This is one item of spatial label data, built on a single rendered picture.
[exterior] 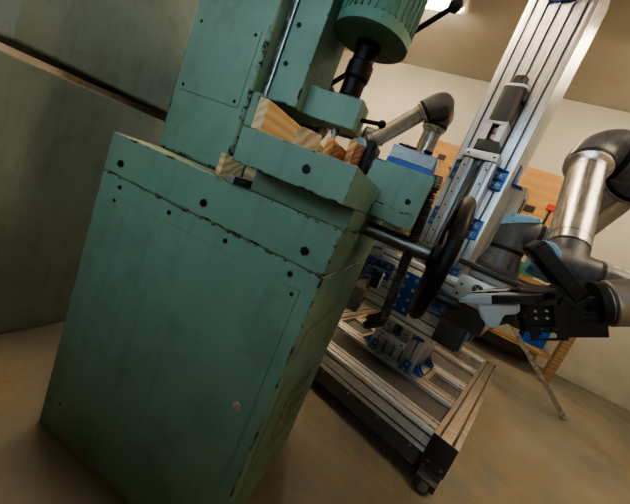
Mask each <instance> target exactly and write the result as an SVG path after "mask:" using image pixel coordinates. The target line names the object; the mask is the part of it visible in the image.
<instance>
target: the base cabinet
mask: <svg viewBox="0 0 630 504"><path fill-rule="evenodd" d="M365 262H366V259H365V260H363V261H360V262H358V263H356V264H353V265H351V266H348V267H346V268H344V269H341V270H339V271H336V272H334V273H332V274H329V275H327V276H324V277H321V276H319V275H317V274H315V273H313V272H311V271H309V270H307V269H305V268H303V267H301V266H299V265H297V264H295V263H293V262H291V261H289V260H287V259H285V258H283V257H281V256H279V255H277V254H275V253H272V252H270V251H268V250H266V249H264V248H262V247H260V246H258V245H256V244H254V243H252V242H250V241H248V240H246V239H244V238H242V237H240V236H238V235H236V234H234V233H232V232H230V231H228V230H226V229H224V228H222V227H220V226H218V225H216V224H214V223H212V222H210V221H208V220H206V219H204V218H202V217H200V216H198V215H196V214H194V213H192V212H190V211H188V210H186V209H184V208H181V207H179V206H177V205H175V204H173V203H171V202H169V201H167V200H165V199H163V198H161V197H159V196H157V195H155V194H153V193H151V192H149V191H147V190H145V189H143V188H141V187H139V186H137V185H135V184H133V183H131V182H129V181H127V180H125V179H123V178H121V177H119V176H117V175H115V174H113V173H111V172H109V171H107V170H104V171H103V174H102V178H101V182H100V186H99V190H98V194H97V198H96V201H95V205H94V209H93V213H92V217H91V221H90V225H89V229H88V233H87V237H86V240H85V244H84V248H83V252H82V256H81V260H80V264H79V268H78V272H77V276H76V279H75V283H74V287H73V291H72V295H71V299H70V303H69V307H68V311H67V315H66V318H65V322H64V326H63V330H62V334H61V338H60V342H59V346H58V350H57V353H56V357H55V361H54V365H53V369H52V373H51V377H50V381H49V385H48V389H47V392H46V396H45V400H44V404H43V408H42V412H41V416H40V420H39V421H40V422H41V423H42V424H43V425H44V426H45V427H46V428H47V429H48V430H49V431H50V432H52V433H53V434H54V435H55V436H56V437H57V438H58V439H59V440H60V441H61V442H62V443H63V444H65V445H66V446H67V447H68V448H69V449H70V450H71V451H72V452H73V453H74V454H75V455H76V456H78V457H79V458H80V459H81V460H82V461H83V462H84V463H85V464H86V465H87V466H88V467H89V468H91V469H92V470H93V471H94V472H95V473H96V474H97V475H98V476H99V477H100V478H101V479H103V480H104V481H105V482H106V483H107V484H108V485H109V486H110V487H111V488H112V489H113V490H114V491H116V492H117V493H118V494H119V495H120V496H121V497H122V498H123V499H124V500H125V501H126V502H127V503H129V504H245V503H246V501H247V500H248V498H249V497H250V495H251V494H252V492H253V491H254V489H255V488H256V486H257V485H258V483H259V482H260V480H261V479H262V477H263V476H264V474H265V473H266V471H267V470H268V468H269V467H270V465H271V464H272V462H273V461H274V459H275V458H276V456H277V455H278V453H279V452H280V450H281V449H282V447H283V446H284V444H285V443H286V441H287V438H288V436H289V434H290V432H291V429H292V427H293V425H294V423H295V420H296V418H297V416H298V414H299V411H300V409H301V407H302V405H303V402H304V400H305V398H306V395H307V393H308V391H309V389H310V386H311V384H312V382H313V380H314V377H315V375H316V373H317V371H318V368H319V366H320V364H321V362H322V359H323V357H324V355H325V352H326V350H327V348H328V346H329V343H330V341H331V339H332V337H333V334H334V332H335V330H336V328H337V325H338V323H339V321H340V319H341V316H342V314H343V312H344V310H345V307H346V305H347V303H348V300H349V298H350V296H351V294H352V291H353V289H354V287H355V285H356V282H357V280H358V278H359V276H360V273H361V271H362V269H363V267H364V264H365Z"/></svg>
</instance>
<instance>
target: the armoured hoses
mask: <svg viewBox="0 0 630 504"><path fill-rule="evenodd" d="M432 177H434V178H435V180H434V183H433V185H432V188H431V190H430V192H429V194H428V196H427V198H426V201H425V203H424V205H423V207H422V209H421V212H420V214H419V216H418V218H417V219H416V223H415V225H414V227H413V229H412V231H411V232H410V233H411V234H410V235H409V236H410V237H408V238H409V239H410V240H409V242H410V243H413V244H416V243H417V242H419V239H420V236H421V234H422V231H423V228H424V226H425V223H426V222H427V221H426V220H427V219H428V216H429V214H430V212H431V209H432V206H433V204H434V201H435V198H436V196H437V193H438V191H439V190H440V187H441V185H442V182H443V177H441V176H439V175H432ZM410 252H411V251H410V250H407V251H403V253H402V256H401V259H400V260H401V261H399V264H398V266H397V269H396V272H395V273H396V274H394V277H393V278H394V279H392V282H391V283H392V284H391V285H390V287H389V288H390V289H389V290H388V292H387V293H388V294H387V296H386V297H385V298H386V299H385V301H384V304H383V306H382V309H381V311H380V312H377V313H372V314H368V315H367V316H366V321H363V323H362V326H363V328H364V329H372V328H378V327H382V326H384V325H385V324H386V322H387V321H388V319H389V317H390V314H391V312H392V309H393V307H394V304H395V302H396V299H397V296H398V294H399V291H400V289H401V286H402V283H403V281H404V278H405V276H406V273H407V271H408V270H407V269H408V268H409V266H410V263H411V260H412V258H413V254H412V253H410Z"/></svg>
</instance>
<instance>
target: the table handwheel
mask: <svg viewBox="0 0 630 504"><path fill-rule="evenodd" d="M476 205H477V204H476V200H475V198H474V197H472V196H466V197H464V198H463V199H462V200H461V201H460V202H459V204H458V205H457V207H456V209H455V210H454V212H453V214H452V216H451V218H450V219H449V221H448V223H447V225H446V227H445V229H444V231H443V233H442V235H441V237H440V239H439V241H438V243H436V244H434V245H433V247H432V246H429V245H427V244H425V243H422V242H420V241H419V242H417V243H416V244H413V243H410V242H409V240H410V239H409V238H408V236H405V235H403V234H400V233H398V232H396V231H393V230H391V229H388V228H386V227H384V226H381V225H379V224H376V223H374V222H369V224H368V225H367V228H366V230H365V233H364V235H365V236H367V237H370V238H372V239H374V240H377V241H379V242H381V243H384V244H386V245H388V246H391V247H393V248H395V249H398V250H400V251H402V252H403V251H407V250H410V251H411V252H410V253H412V254H413V256H414V257H416V258H418V259H421V260H423V261H425V267H426V268H425V270H424V272H423V274H422V276H421V279H420V281H419V283H418V285H417V288H416V290H415V292H414V295H413V297H412V300H411V303H410V305H409V309H408V314H409V316H410V317H411V318H412V319H419V318H421V317H422V316H423V315H424V314H425V312H426V311H427V310H428V308H429V307H430V305H431V304H432V302H433V301H434V299H435V297H436V296H437V294H438V292H439V290H440V288H441V287H442V285H443V283H444V281H445V279H446V277H447V275H448V273H449V272H450V270H451V268H452V266H453V263H454V261H455V259H456V257H457V255H458V253H459V251H460V249H461V247H462V244H463V242H464V240H465V237H466V235H467V233H468V230H469V228H470V225H471V223H472V220H473V217H474V214H475V210H476Z"/></svg>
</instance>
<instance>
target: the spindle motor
mask: <svg viewBox="0 0 630 504"><path fill-rule="evenodd" d="M428 1H429V0H344V1H343V4H342V7H341V10H340V12H339V15H338V18H337V20H336V23H335V28H334V29H335V32H336V34H337V36H338V38H339V40H340V42H341V43H342V44H343V45H344V46H345V47H346V48H348V49H349V50H350V51H351V52H353V53H354V52H355V49H356V47H355V44H356V41H357V39H358V38H359V37H368V38H371V39H373V40H374V41H376V42H377V43H378V44H379V45H380V46H381V52H380V54H379V56H377V57H376V59H375V61H374V62H375V63H379V64H396V63H399V62H401V61H403V60H404V59H405V57H406V55H407V52H408V50H409V48H410V45H411V43H412V40H413V38H414V35H415V33H416V30H417V28H418V26H419V23H420V21H421V18H422V16H423V14H424V11H425V9H426V6H427V4H428Z"/></svg>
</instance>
